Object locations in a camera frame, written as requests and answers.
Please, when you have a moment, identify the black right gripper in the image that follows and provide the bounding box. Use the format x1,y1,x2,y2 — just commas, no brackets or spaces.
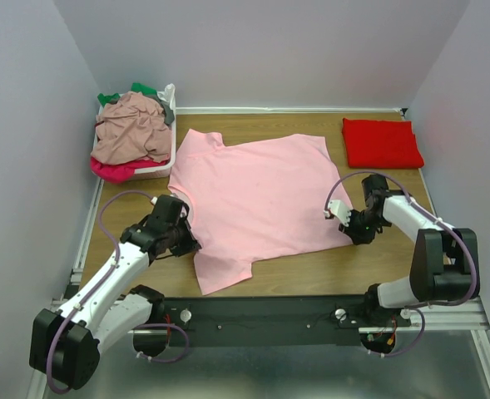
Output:
339,208,387,245

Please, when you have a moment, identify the light pink t shirt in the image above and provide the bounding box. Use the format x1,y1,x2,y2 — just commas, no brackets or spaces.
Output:
168,130,352,295

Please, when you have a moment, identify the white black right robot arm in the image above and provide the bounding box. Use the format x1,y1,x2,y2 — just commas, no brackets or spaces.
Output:
324,170,480,326

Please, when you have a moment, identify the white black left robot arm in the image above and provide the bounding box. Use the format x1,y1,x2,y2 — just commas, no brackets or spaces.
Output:
29,195,200,395

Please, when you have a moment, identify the folded red t shirt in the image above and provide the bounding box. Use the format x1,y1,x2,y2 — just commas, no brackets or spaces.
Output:
342,118,424,170

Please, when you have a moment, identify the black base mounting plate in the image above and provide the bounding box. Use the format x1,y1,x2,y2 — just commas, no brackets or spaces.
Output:
131,295,412,358

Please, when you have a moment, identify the magenta t shirt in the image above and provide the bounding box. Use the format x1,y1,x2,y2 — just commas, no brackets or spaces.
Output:
90,158,158,184

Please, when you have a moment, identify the dusty pink t shirt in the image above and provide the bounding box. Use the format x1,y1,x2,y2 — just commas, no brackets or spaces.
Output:
91,91,173,165

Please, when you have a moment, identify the grey t shirt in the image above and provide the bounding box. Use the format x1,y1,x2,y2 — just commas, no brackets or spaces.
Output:
156,96,175,126

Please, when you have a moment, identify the green t shirt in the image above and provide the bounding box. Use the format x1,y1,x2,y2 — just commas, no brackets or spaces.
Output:
97,82,157,107

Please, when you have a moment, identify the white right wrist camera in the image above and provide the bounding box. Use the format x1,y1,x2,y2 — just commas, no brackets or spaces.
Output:
323,199,352,226

